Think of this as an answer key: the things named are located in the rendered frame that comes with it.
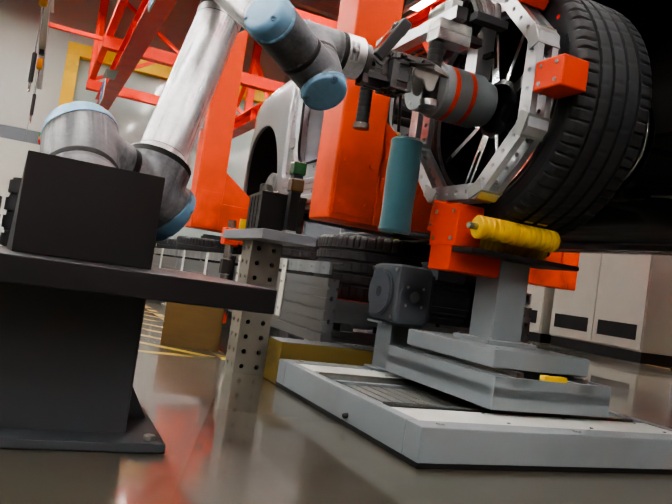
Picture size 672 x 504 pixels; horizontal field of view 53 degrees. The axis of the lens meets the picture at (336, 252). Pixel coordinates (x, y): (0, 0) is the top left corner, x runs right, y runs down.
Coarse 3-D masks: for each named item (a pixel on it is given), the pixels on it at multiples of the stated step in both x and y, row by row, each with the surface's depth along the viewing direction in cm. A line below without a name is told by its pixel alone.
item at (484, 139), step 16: (496, 32) 188; (512, 32) 188; (496, 48) 188; (512, 48) 196; (464, 64) 198; (496, 64) 186; (512, 64) 179; (496, 80) 184; (512, 80) 179; (512, 96) 183; (496, 112) 190; (512, 112) 176; (448, 128) 204; (464, 128) 206; (480, 128) 188; (496, 128) 188; (448, 144) 203; (464, 144) 193; (480, 144) 186; (496, 144) 180; (448, 160) 200; (464, 160) 204; (480, 160) 185; (528, 160) 164; (448, 176) 195; (464, 176) 199
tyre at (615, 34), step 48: (576, 0) 162; (576, 48) 154; (624, 48) 160; (576, 96) 152; (624, 96) 158; (432, 144) 205; (576, 144) 155; (624, 144) 160; (528, 192) 162; (576, 192) 163
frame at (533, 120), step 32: (512, 0) 165; (544, 32) 154; (448, 64) 197; (544, 96) 156; (416, 128) 199; (512, 128) 158; (544, 128) 155; (512, 160) 163; (448, 192) 178; (480, 192) 166
